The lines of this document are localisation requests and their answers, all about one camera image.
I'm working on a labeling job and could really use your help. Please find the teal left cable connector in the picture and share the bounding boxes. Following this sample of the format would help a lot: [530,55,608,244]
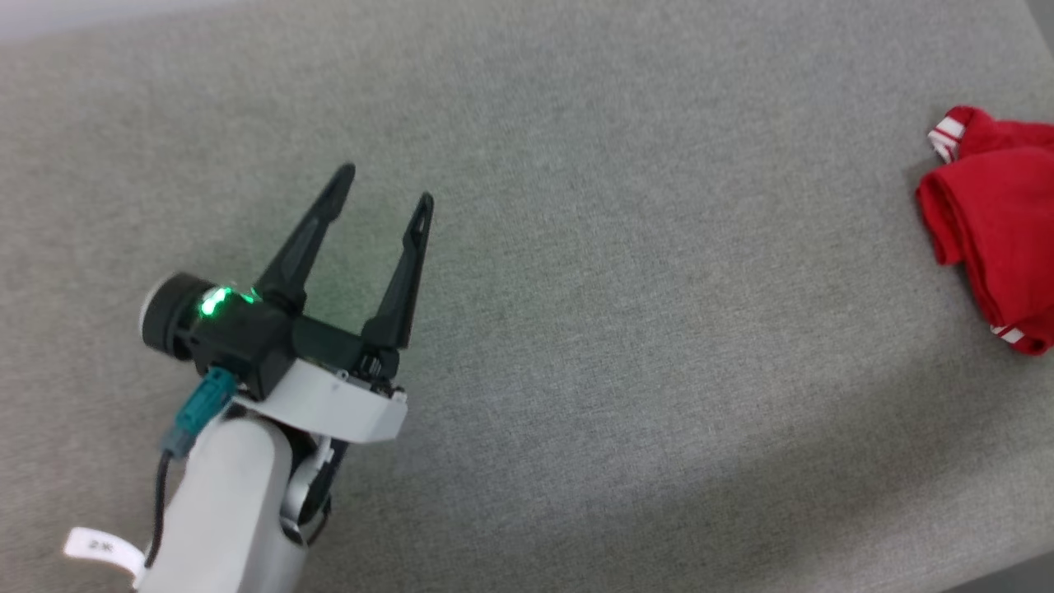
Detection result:
[161,366,240,459]

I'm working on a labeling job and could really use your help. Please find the red basketball jersey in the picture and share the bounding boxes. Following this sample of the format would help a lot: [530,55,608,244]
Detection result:
[916,105,1054,357]

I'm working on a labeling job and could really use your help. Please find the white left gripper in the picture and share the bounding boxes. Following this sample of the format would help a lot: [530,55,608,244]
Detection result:
[233,162,436,444]

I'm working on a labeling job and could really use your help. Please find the white paper cable label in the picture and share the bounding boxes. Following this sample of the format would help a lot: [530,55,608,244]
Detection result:
[63,526,146,588]

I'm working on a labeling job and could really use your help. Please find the thin black left cable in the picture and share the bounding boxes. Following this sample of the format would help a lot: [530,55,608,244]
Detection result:
[143,451,175,571]

